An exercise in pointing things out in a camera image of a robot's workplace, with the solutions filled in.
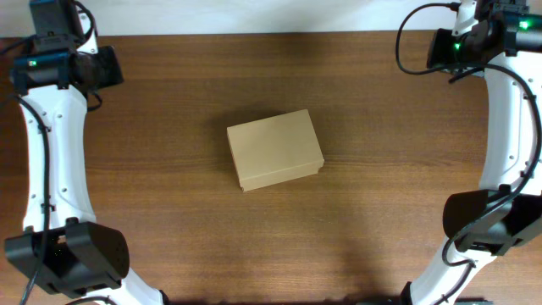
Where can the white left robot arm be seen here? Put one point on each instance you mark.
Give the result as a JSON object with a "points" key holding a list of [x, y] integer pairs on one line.
{"points": [[63, 249]]}

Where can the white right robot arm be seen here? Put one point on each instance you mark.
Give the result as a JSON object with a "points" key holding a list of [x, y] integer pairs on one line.
{"points": [[505, 211]]}

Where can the brown cardboard box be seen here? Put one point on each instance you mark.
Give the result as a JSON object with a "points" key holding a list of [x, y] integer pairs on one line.
{"points": [[275, 150]]}

